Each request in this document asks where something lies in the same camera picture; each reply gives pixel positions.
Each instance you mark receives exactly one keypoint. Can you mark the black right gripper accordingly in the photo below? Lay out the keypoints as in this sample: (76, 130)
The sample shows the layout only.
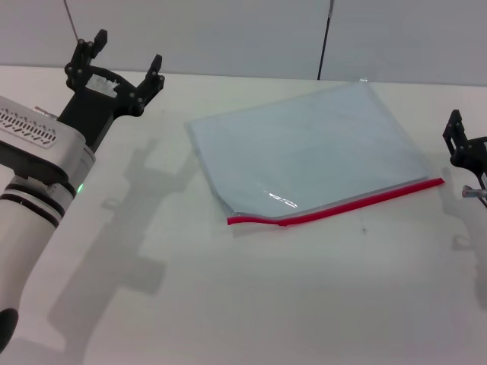
(473, 154)

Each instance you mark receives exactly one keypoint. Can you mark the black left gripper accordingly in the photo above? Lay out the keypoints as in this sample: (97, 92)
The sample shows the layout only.
(91, 110)

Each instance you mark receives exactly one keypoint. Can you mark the clear red-zipper document bag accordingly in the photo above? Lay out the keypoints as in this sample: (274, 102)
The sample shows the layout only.
(308, 152)

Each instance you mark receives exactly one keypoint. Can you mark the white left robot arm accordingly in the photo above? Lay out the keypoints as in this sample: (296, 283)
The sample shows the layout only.
(26, 228)

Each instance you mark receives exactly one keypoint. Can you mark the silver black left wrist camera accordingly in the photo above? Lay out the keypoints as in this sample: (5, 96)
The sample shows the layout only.
(34, 140)

